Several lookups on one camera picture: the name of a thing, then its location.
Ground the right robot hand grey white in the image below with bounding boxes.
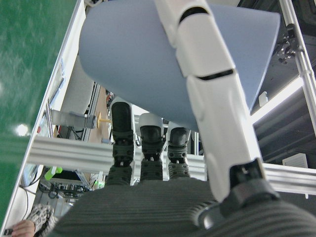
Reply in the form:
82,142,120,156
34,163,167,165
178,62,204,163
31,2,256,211
53,0,316,237

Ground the light blue plastic cup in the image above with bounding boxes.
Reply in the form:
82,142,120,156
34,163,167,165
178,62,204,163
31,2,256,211
78,0,281,131

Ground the person's hand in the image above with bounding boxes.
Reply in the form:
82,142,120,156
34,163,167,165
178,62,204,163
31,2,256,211
11,219,38,237

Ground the wooden T-shaped stand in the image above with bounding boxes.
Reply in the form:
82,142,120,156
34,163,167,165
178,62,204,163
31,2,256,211
96,112,113,128

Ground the green plastic clip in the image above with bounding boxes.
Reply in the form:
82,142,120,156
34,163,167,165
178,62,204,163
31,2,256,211
43,166,63,180

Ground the grey blue teach pendant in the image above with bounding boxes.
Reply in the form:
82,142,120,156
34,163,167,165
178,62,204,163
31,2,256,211
34,102,54,138

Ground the ceiling light strip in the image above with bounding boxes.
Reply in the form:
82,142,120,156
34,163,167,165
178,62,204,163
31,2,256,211
249,78,305,122

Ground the aluminium profile post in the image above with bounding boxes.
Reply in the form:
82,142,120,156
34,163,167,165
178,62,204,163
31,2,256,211
29,137,316,196

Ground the green belt conveyor aluminium frame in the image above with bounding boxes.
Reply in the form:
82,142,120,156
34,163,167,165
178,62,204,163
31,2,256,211
0,0,87,237

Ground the black overhead camera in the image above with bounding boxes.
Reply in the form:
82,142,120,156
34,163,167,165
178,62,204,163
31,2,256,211
278,23,305,64

